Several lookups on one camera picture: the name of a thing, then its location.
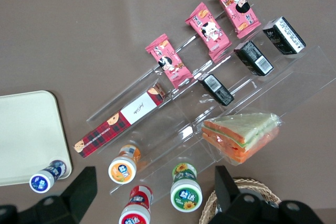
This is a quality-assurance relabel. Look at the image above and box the red plaid cookie box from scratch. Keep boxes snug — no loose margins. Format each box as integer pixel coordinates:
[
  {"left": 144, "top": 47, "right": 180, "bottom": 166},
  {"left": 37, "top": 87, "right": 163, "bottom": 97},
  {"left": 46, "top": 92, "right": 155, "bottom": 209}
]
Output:
[{"left": 73, "top": 82, "right": 167, "bottom": 159}]

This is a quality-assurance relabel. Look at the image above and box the pink cartoon snack pack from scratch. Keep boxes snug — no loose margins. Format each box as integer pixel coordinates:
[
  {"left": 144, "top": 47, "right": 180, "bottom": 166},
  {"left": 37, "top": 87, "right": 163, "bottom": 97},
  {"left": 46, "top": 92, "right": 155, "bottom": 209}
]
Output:
[
  {"left": 184, "top": 1, "right": 232, "bottom": 63},
  {"left": 144, "top": 33, "right": 195, "bottom": 89},
  {"left": 213, "top": 0, "right": 262, "bottom": 39}
]

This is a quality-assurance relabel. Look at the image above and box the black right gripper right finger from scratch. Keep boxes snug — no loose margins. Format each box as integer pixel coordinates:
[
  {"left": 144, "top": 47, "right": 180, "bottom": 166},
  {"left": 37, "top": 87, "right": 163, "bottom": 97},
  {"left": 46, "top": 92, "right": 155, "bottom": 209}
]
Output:
[{"left": 207, "top": 165, "right": 324, "bottom": 224}]

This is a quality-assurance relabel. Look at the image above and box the small black box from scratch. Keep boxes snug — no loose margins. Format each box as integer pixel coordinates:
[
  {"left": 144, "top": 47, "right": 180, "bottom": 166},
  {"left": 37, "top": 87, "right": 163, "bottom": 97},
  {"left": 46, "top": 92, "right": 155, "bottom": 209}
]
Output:
[
  {"left": 262, "top": 16, "right": 307, "bottom": 56},
  {"left": 233, "top": 40, "right": 275, "bottom": 77},
  {"left": 196, "top": 73, "right": 235, "bottom": 107}
]

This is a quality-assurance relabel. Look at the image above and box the orange cap gum bottle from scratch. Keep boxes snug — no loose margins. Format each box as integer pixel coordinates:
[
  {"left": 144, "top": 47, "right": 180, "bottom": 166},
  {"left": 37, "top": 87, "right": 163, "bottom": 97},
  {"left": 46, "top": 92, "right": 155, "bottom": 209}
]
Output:
[{"left": 108, "top": 144, "right": 142, "bottom": 185}]

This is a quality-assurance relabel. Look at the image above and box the red cap gum bottle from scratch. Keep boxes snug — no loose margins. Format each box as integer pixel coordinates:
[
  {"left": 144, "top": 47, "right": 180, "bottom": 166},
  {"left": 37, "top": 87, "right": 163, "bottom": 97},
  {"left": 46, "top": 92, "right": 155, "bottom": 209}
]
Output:
[{"left": 118, "top": 185, "right": 154, "bottom": 224}]

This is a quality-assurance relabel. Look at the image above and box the blue cap gum bottle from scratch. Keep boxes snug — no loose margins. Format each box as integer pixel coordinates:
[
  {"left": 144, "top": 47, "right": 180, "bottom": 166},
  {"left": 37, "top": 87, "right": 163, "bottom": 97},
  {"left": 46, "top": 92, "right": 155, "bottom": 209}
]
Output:
[{"left": 28, "top": 159, "right": 67, "bottom": 194}]

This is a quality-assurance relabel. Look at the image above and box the triangle sandwich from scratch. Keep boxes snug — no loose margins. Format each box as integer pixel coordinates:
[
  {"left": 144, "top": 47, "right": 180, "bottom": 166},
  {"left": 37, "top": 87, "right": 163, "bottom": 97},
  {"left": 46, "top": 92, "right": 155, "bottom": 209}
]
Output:
[{"left": 200, "top": 108, "right": 285, "bottom": 167}]

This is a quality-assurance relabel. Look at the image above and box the wicker basket holding foil container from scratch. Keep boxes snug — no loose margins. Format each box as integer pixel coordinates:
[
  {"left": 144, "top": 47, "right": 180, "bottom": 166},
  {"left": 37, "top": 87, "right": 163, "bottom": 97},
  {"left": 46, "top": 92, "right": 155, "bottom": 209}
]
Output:
[{"left": 198, "top": 177, "right": 283, "bottom": 224}]

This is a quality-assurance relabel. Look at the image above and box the cream plastic tray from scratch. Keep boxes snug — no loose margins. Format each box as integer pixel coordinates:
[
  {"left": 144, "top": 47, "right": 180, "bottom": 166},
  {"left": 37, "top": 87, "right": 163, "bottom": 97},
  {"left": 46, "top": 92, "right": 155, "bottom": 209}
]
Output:
[{"left": 0, "top": 90, "right": 73, "bottom": 187}]

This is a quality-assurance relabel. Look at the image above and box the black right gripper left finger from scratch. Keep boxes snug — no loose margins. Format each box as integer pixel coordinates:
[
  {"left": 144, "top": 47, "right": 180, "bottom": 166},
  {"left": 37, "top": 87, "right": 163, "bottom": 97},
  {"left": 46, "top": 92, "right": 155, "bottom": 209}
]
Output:
[{"left": 0, "top": 166, "right": 98, "bottom": 224}]

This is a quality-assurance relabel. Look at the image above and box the green cap gum bottle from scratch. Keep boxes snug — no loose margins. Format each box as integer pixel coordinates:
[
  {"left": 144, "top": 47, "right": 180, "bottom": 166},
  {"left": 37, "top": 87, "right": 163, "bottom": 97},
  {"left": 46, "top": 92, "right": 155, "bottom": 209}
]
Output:
[{"left": 170, "top": 163, "right": 203, "bottom": 212}]

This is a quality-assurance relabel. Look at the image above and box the clear acrylic stepped stand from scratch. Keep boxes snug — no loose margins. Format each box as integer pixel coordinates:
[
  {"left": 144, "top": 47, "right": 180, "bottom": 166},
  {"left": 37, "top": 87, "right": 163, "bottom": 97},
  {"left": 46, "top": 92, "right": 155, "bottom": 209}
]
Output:
[{"left": 86, "top": 3, "right": 336, "bottom": 204}]

